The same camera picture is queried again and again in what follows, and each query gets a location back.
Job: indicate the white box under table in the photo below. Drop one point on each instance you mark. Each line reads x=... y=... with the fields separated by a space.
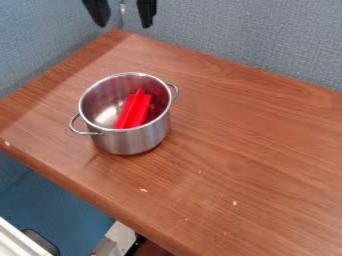
x=18 y=243

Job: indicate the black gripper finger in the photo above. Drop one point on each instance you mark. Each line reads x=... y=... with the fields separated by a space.
x=98 y=11
x=147 y=8

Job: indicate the stainless steel pot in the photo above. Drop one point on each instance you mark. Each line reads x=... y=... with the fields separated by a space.
x=101 y=104

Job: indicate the red block object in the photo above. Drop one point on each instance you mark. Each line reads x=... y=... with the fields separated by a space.
x=135 y=110

